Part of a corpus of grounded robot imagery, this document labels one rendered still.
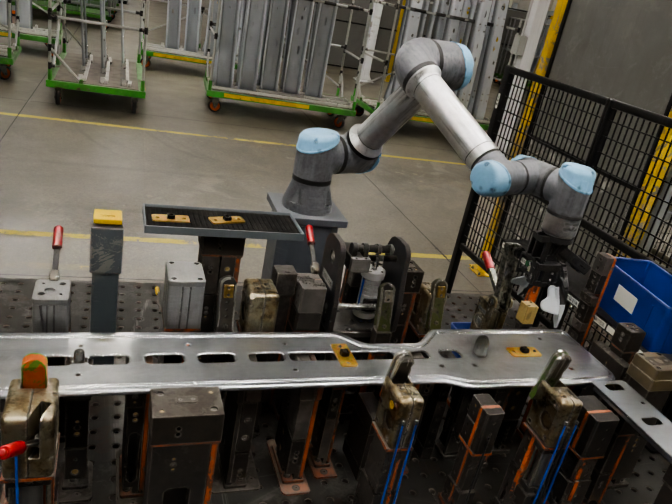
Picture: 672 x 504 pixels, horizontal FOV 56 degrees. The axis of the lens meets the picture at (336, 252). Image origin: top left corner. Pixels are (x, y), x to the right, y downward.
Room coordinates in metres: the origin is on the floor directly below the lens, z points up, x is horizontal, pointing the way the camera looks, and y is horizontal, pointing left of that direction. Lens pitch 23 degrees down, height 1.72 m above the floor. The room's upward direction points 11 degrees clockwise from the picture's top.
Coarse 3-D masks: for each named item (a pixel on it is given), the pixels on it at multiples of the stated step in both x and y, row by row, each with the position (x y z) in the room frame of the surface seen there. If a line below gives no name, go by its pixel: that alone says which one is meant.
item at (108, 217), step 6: (96, 210) 1.30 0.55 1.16; (102, 210) 1.30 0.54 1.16; (108, 210) 1.31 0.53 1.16; (114, 210) 1.32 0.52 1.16; (96, 216) 1.27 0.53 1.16; (102, 216) 1.27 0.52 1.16; (108, 216) 1.28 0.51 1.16; (114, 216) 1.28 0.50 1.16; (120, 216) 1.29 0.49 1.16; (96, 222) 1.25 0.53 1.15; (102, 222) 1.26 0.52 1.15; (108, 222) 1.26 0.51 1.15; (114, 222) 1.27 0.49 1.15; (120, 222) 1.27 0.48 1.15
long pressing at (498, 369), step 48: (0, 336) 0.98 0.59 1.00; (48, 336) 1.01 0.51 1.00; (96, 336) 1.05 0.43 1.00; (144, 336) 1.08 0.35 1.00; (192, 336) 1.12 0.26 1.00; (240, 336) 1.15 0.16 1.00; (288, 336) 1.19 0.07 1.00; (336, 336) 1.23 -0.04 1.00; (432, 336) 1.32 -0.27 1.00; (528, 336) 1.43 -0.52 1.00; (0, 384) 0.85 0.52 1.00; (96, 384) 0.90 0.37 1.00; (144, 384) 0.93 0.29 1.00; (192, 384) 0.96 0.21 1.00; (240, 384) 0.99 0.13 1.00; (288, 384) 1.02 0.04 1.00; (336, 384) 1.06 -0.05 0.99; (480, 384) 1.16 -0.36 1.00; (528, 384) 1.20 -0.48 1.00; (576, 384) 1.25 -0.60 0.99
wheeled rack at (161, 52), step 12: (144, 0) 10.44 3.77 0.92; (156, 0) 10.58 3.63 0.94; (144, 12) 10.53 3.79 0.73; (204, 12) 10.80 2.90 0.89; (156, 48) 9.81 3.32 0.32; (168, 48) 10.08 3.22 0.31; (180, 48) 10.36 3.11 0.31; (180, 60) 9.82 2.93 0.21; (192, 60) 9.87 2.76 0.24; (204, 60) 9.93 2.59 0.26
